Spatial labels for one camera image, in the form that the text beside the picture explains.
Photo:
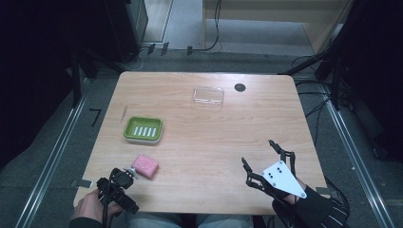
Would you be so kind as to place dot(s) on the green soap dish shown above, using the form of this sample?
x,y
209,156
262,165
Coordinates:
x,y
143,130

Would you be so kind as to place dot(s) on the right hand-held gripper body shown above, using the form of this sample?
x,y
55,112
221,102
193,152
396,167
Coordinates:
x,y
283,179

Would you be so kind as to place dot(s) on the black cabinet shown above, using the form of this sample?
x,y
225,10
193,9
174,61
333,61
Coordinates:
x,y
126,28

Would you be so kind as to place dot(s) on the light wooden furniture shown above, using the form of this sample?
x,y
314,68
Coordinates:
x,y
320,31

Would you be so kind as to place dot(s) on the black metal stand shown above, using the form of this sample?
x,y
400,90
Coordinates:
x,y
76,82

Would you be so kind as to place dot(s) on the metal floor rail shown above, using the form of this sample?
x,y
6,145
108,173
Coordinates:
x,y
358,161
53,152

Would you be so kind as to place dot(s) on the person's right hand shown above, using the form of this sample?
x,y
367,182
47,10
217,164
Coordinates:
x,y
293,198

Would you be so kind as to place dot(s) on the pink soap bar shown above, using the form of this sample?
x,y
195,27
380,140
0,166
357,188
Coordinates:
x,y
145,166

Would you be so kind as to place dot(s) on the person's left hand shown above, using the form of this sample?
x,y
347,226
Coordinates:
x,y
89,205

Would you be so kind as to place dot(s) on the black round table grommet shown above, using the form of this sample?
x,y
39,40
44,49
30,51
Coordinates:
x,y
240,87

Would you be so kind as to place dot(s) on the clear plastic box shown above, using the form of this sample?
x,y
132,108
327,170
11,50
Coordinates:
x,y
208,96

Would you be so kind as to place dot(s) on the grey tape piece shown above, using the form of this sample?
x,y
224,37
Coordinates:
x,y
323,190
83,183

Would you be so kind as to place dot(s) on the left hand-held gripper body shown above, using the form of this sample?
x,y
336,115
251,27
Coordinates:
x,y
118,181

